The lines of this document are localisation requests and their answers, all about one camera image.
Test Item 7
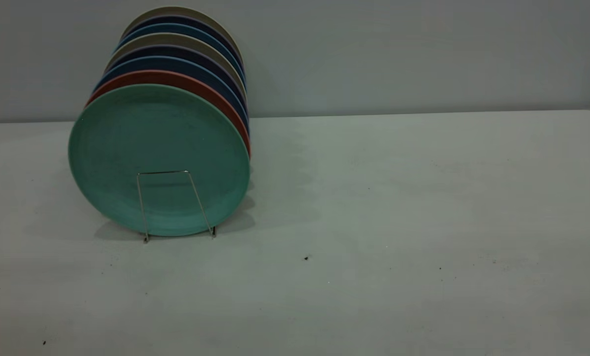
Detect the dark blue round plate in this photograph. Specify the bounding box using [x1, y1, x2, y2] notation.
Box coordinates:
[93, 55, 250, 134]

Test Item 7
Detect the green round plate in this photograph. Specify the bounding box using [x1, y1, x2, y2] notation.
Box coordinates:
[68, 84, 251, 237]

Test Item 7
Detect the beige round plate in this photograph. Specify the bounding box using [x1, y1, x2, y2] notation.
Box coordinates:
[105, 33, 247, 99]
[125, 5, 244, 55]

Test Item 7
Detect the pink round plate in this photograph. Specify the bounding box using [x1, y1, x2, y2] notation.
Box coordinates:
[85, 70, 252, 159]

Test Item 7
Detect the metal wire plate rack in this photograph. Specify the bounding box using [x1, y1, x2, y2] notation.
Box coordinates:
[136, 170, 217, 244]

